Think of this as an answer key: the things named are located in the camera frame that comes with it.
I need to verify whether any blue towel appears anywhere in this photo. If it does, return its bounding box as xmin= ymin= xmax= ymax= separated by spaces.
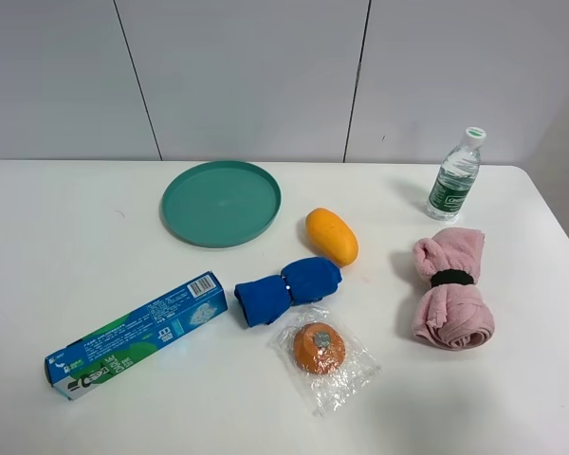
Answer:
xmin=234 ymin=257 xmax=342 ymax=327

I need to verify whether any yellow mango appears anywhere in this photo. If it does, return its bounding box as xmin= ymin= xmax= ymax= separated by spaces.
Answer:
xmin=304 ymin=208 xmax=358 ymax=267

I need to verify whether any teal round plate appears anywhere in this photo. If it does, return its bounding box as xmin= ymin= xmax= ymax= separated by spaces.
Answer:
xmin=160 ymin=160 xmax=282 ymax=248

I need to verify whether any orange item in plastic bag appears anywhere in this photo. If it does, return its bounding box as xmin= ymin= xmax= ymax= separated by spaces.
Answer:
xmin=269 ymin=304 xmax=380 ymax=416

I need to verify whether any clear water bottle green label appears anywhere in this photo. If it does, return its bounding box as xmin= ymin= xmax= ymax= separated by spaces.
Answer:
xmin=426 ymin=127 xmax=486 ymax=222

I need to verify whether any pink rolled towel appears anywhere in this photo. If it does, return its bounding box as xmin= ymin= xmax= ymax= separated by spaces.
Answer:
xmin=412 ymin=227 xmax=495 ymax=351

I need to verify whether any blue toothpaste box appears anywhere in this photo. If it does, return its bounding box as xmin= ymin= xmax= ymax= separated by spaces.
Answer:
xmin=45 ymin=271 xmax=228 ymax=401

